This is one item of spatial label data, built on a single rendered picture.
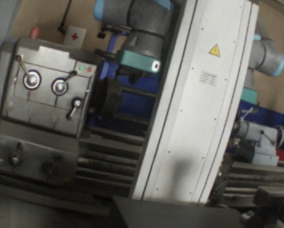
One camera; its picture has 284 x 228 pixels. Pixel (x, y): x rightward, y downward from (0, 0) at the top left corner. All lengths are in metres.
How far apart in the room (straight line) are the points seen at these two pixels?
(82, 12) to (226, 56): 4.09
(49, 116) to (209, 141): 0.98
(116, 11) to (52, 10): 3.86
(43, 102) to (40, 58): 0.25
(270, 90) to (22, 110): 5.64
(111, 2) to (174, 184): 0.80
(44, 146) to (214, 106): 0.97
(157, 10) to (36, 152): 1.03
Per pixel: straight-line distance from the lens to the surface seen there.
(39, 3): 5.30
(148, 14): 1.44
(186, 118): 1.39
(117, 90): 2.25
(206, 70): 1.39
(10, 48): 2.02
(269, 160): 2.99
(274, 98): 7.12
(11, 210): 2.22
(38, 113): 2.03
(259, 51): 1.66
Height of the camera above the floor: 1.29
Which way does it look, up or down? 4 degrees down
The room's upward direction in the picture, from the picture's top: 15 degrees clockwise
